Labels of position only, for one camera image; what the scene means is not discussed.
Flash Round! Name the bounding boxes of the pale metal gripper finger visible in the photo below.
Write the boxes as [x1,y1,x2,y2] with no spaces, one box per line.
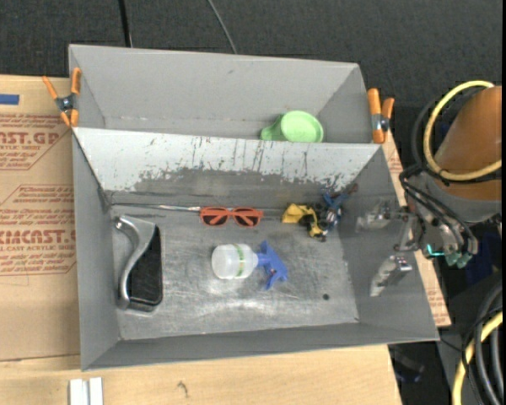
[369,254,414,298]
[355,199,407,234]

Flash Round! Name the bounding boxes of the blue toy figure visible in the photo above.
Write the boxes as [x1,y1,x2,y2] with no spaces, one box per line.
[320,183,359,232]

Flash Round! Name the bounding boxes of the yellow and black toy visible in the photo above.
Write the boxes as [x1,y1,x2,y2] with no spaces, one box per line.
[281,202,331,243]

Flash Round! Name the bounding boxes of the green plastic cup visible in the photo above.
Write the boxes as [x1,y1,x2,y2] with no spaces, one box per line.
[260,110,325,143]

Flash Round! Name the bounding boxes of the clear spray bottle blue trigger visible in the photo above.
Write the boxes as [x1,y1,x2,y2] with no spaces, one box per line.
[210,240,289,292]

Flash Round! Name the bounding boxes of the grey metal bin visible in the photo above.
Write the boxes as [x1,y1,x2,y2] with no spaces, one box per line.
[67,43,442,373]

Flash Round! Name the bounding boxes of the orange sunglasses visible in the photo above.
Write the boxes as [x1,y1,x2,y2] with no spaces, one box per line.
[199,206,265,229]

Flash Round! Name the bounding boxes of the brown cardboard board red print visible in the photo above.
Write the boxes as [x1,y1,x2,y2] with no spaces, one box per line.
[0,73,453,363]

